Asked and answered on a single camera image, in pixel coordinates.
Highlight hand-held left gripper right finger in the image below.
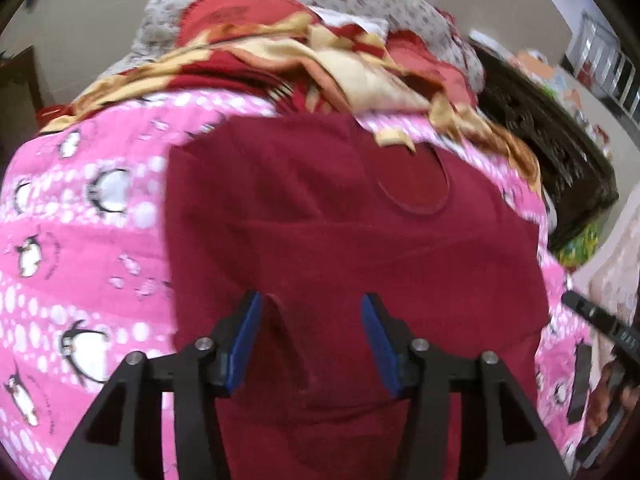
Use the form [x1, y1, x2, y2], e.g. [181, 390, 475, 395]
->
[361, 292, 571, 480]

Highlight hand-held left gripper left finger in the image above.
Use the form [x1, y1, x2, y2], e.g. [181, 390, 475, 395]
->
[50, 290, 263, 480]

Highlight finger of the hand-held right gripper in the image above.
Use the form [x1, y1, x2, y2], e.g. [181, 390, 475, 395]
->
[575, 402, 632, 471]
[561, 290, 640, 358]

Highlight dark red sweatshirt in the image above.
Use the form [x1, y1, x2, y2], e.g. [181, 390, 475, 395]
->
[165, 112, 551, 480]

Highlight black phone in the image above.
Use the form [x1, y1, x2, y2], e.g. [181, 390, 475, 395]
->
[566, 342, 593, 423]

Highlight pale patterned cloth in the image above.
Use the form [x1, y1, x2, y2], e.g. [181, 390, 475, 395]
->
[572, 195, 640, 321]

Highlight green patterned mat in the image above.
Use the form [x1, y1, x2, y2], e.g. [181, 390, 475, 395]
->
[557, 222, 600, 267]

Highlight pink penguin print blanket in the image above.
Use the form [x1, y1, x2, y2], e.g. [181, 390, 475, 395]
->
[0, 87, 596, 480]

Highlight dark carved wooden cabinet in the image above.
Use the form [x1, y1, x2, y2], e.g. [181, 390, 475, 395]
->
[470, 42, 621, 256]

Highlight white framed window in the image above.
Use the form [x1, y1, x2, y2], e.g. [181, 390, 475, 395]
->
[560, 10, 640, 126]

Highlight red and yellow blanket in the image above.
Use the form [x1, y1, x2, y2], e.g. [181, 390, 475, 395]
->
[40, 12, 543, 196]

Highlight small red cloth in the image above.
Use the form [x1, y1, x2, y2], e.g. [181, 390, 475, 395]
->
[37, 105, 67, 127]

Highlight white pillow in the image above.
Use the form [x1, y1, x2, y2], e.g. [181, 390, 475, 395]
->
[307, 5, 391, 36]

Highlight dark wooden table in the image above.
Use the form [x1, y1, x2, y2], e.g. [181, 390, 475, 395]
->
[0, 45, 45, 122]

